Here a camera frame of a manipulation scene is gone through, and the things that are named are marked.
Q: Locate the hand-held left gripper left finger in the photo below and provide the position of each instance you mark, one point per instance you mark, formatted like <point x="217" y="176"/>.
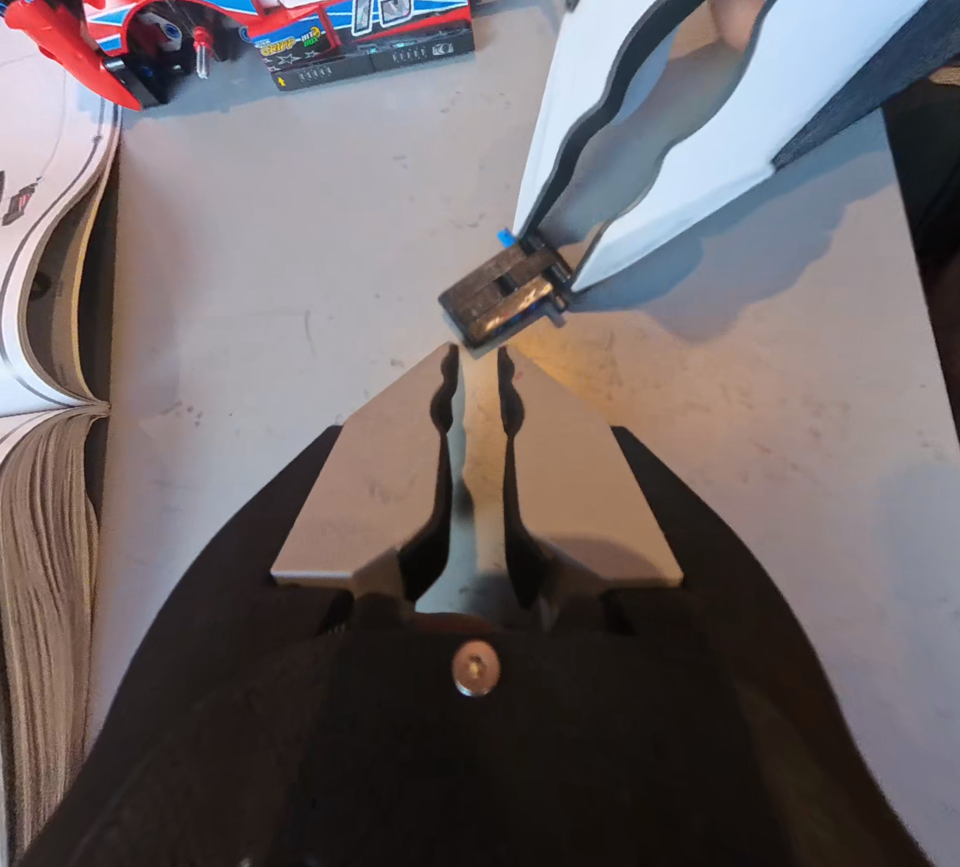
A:
<point x="360" y="499"/>

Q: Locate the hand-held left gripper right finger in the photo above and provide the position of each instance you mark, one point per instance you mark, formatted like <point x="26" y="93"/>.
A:
<point x="592" y="499"/>

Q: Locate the black brick assembly blue pins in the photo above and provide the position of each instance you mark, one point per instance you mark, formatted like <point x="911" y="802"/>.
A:
<point x="495" y="297"/>

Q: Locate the light grey desk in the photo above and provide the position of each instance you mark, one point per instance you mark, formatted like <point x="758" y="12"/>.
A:
<point x="300" y="207"/>

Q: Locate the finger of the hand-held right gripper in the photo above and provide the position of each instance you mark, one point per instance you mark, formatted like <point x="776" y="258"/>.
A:
<point x="600" y="19"/>
<point x="825" y="57"/>

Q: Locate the open instruction book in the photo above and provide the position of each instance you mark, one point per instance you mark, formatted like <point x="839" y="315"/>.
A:
<point x="45" y="582"/>

